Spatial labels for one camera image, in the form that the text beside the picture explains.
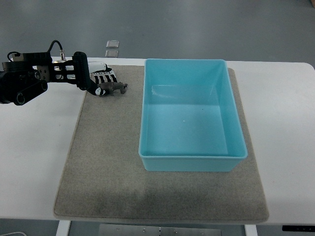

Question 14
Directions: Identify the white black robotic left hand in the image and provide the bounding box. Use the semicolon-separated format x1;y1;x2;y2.
88;61;117;96

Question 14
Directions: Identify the brown toy hippo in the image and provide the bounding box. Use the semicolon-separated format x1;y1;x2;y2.
95;82;127;96

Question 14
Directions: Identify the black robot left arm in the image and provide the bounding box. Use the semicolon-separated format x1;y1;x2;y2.
0;40;92;106

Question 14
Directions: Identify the blue plastic box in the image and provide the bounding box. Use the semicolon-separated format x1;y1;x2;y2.
139;59;248;172

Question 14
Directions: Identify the lower clear floor plate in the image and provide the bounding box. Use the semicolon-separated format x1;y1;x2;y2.
105;50;119;58

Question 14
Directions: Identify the clear floor plate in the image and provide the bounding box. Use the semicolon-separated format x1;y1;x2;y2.
106;40;119;48
105;50;119;58

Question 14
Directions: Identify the upper clear floor plate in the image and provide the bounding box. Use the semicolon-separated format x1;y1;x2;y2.
106;40;119;48

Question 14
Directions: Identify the grey felt mat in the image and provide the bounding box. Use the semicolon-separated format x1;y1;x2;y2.
53;66;269;224

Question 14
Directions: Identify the grey metal table crossbar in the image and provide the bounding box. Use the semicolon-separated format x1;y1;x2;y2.
98;224;222;236

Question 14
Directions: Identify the white table leg left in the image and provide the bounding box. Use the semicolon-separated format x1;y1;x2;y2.
56;220;71;236

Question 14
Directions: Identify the white table leg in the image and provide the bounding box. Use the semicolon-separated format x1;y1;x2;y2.
244;225;258;236
56;220;71;236

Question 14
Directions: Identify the white table leg right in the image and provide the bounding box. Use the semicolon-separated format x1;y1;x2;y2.
244;225;258;236

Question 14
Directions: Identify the black table control panel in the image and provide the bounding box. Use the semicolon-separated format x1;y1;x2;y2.
282;225;315;233

